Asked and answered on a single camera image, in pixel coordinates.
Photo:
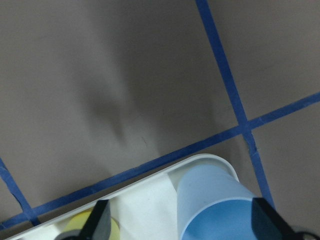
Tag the yellow plastic cup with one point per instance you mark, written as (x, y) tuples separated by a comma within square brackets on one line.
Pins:
[(75, 225)]

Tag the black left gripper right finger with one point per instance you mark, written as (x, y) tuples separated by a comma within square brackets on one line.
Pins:
[(267, 224)]

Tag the cream plastic tray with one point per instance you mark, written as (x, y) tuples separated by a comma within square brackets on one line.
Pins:
[(147, 208)]

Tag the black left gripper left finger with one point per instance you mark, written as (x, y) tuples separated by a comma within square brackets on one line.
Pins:
[(98, 224)]

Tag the light blue plastic cup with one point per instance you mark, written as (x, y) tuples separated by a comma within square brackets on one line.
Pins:
[(213, 205)]

